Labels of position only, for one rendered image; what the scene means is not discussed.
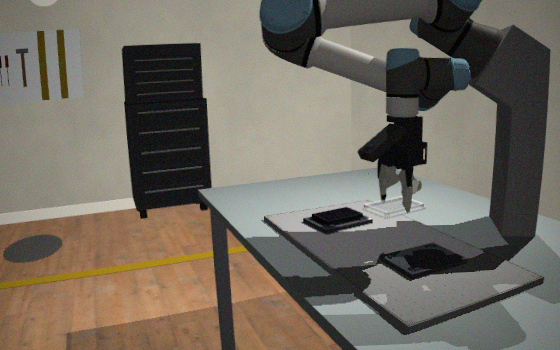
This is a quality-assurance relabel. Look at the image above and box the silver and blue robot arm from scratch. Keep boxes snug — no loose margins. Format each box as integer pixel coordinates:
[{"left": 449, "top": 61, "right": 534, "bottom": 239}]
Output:
[{"left": 259, "top": 0, "right": 504, "bottom": 162}]

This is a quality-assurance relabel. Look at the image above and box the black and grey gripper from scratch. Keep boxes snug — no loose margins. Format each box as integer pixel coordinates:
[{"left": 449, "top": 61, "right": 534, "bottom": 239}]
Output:
[{"left": 377, "top": 115, "right": 427, "bottom": 213}]

